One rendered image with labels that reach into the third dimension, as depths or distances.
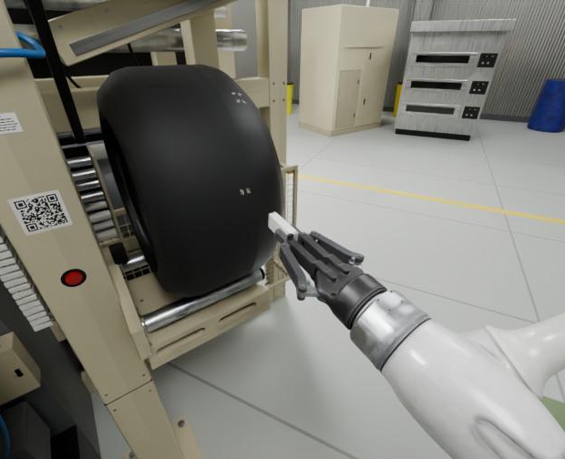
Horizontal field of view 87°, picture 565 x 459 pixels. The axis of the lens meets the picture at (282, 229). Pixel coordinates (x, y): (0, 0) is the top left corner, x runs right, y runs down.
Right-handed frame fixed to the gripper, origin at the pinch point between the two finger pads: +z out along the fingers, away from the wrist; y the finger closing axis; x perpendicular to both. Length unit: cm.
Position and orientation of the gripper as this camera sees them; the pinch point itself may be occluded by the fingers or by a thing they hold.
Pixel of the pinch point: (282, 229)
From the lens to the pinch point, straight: 52.0
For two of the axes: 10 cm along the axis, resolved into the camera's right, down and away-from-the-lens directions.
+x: -0.8, 7.9, 6.1
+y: -8.2, 3.1, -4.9
